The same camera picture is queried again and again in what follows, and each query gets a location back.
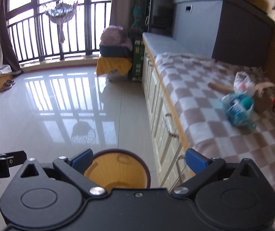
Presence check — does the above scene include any green carton box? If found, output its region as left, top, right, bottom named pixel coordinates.
left=131, top=39, right=145, bottom=81

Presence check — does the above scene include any balcony metal railing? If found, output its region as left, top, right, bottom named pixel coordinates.
left=7, top=1, right=111, bottom=67

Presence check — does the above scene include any hanging net basket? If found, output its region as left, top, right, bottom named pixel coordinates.
left=45, top=0, right=79, bottom=44

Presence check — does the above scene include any yellow round trash bin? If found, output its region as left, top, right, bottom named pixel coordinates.
left=84, top=149, right=151, bottom=191

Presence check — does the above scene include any crumpled white tissue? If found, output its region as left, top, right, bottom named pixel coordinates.
left=234, top=71, right=256, bottom=97

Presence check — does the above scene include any torn brown cardboard piece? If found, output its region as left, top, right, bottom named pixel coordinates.
left=208, top=82, right=275, bottom=114

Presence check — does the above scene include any grey brown curtain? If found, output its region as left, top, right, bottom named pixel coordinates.
left=110, top=0, right=133, bottom=33

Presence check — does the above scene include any black drawer tower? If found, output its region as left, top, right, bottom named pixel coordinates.
left=147, top=0, right=174, bottom=35

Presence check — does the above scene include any dark grey storage box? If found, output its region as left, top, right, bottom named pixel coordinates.
left=172, top=0, right=274, bottom=67

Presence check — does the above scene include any dark blue tray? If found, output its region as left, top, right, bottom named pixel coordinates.
left=100, top=45, right=132, bottom=58

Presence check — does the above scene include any checkered beige blanket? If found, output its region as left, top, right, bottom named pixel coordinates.
left=154, top=52, right=275, bottom=231

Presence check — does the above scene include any teal plastic lid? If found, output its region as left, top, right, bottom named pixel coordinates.
left=239, top=95, right=254, bottom=110

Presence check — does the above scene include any cream drawer cabinet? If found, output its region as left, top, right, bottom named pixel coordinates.
left=142, top=32, right=193, bottom=190

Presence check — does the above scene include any pair of shoes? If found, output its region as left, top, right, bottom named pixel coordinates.
left=0, top=79, right=16, bottom=92

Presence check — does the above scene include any teal snack wrapper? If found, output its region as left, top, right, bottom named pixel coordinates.
left=222, top=93, right=256, bottom=129

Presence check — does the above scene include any pink stuffed bundle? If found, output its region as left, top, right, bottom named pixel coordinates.
left=99, top=25, right=133, bottom=51

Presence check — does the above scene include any yellow cloth covered stool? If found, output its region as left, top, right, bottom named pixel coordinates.
left=96, top=56, right=132, bottom=81

